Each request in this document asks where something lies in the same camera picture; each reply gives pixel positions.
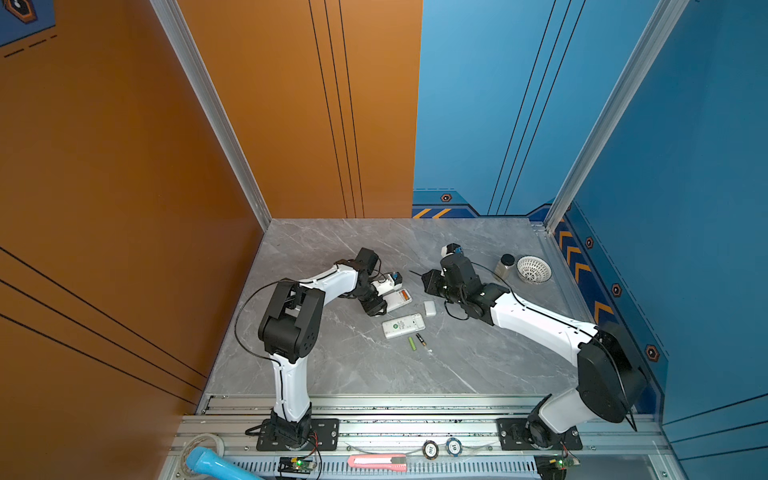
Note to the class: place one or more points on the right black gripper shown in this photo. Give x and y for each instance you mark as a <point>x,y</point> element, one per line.
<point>432,277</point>

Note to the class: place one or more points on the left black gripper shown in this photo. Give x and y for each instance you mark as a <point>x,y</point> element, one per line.
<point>376,307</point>

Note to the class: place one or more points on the white remote control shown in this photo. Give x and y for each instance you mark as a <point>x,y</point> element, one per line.
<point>403,326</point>
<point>397,299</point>

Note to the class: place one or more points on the white battery cover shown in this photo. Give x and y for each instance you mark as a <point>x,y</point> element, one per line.
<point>430,309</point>

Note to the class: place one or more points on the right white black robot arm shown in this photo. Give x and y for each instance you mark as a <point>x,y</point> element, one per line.
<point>611,377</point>

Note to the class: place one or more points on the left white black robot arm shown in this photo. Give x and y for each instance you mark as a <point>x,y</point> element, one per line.
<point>289,330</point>

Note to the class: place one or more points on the glass jar black lid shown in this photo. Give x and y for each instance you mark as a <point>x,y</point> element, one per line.
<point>505,266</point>

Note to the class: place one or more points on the white mesh basket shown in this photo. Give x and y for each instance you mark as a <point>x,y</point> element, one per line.
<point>533,269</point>

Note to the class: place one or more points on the black round badge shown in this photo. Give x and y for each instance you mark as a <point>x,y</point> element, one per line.
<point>430,450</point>

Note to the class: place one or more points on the pink utility knife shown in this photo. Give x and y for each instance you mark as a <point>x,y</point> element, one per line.
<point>391,462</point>

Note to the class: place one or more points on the blue round badge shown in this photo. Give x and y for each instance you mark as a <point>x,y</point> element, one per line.
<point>453,447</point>

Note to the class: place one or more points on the green circuit board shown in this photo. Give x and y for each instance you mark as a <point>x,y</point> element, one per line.
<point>296,466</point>

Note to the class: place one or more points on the small circuit board right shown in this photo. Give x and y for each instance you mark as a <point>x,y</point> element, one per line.
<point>564,463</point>

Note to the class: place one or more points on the white tape roll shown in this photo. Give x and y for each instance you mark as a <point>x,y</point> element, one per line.
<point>206,440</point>

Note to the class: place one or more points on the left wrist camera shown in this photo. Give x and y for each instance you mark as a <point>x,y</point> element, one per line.
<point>388,283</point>

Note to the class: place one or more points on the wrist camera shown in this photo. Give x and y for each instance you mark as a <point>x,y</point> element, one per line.
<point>388,283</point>
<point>450,249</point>

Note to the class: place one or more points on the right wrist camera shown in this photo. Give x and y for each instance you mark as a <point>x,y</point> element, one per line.
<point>450,249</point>

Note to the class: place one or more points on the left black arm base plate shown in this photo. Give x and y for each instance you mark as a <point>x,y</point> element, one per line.
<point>324,433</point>

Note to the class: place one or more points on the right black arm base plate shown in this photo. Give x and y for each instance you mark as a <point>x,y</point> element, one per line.
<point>513,435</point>

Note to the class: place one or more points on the blue cylinder handle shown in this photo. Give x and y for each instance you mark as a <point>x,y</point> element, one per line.
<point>204,461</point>

